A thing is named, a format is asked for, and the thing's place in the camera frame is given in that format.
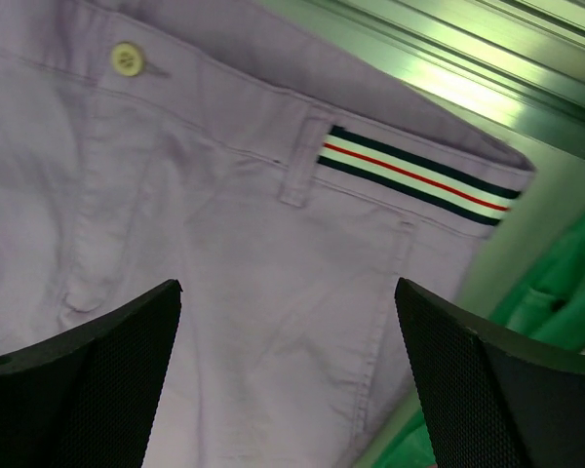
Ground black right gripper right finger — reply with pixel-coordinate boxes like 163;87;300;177
395;278;585;468

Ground purple trousers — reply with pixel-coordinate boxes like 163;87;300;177
0;1;534;467

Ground aluminium frame rail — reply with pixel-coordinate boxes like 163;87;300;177
253;0;585;162

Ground green item under trousers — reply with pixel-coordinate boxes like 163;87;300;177
375;213;585;467

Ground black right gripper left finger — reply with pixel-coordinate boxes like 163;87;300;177
0;280;181;468

